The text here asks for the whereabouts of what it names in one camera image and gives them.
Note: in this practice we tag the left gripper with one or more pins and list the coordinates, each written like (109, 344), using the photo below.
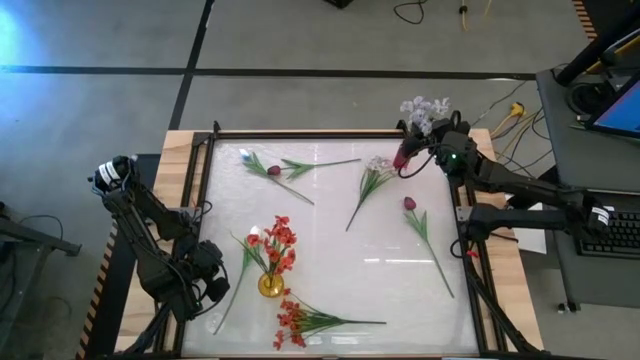
(207, 262)

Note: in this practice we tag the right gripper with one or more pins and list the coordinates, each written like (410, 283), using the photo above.
(452, 150)

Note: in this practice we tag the white artificial flower bunch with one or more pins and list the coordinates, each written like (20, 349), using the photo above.
(425, 112)
(372, 182)

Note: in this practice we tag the red ribbed glass vase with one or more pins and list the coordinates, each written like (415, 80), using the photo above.
(400, 160)

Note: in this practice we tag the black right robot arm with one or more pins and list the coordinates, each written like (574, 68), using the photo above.
(525, 187)

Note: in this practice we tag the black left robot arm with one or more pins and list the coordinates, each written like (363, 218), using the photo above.
(160, 280)

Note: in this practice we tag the amber textured glass vase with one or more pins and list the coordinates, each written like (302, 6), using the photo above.
(270, 287)

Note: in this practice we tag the black mat orange striped edge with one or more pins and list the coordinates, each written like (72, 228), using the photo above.
(102, 325)
(607, 12)

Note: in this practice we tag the grey desk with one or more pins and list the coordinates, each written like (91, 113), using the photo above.
(575, 150)

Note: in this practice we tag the white paper sheet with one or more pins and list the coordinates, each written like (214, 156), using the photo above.
(535, 242)

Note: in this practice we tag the monitor with blue screen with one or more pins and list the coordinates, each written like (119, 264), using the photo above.
(625, 112)

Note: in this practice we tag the grey metal stand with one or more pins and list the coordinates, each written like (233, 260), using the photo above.
(30, 239)

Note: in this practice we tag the black keyboard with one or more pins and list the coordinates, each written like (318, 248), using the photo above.
(610, 235)

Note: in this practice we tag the black object on floor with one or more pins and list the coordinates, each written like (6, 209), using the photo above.
(339, 3)

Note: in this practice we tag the black aluminium table frame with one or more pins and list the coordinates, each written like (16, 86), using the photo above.
(300, 135)

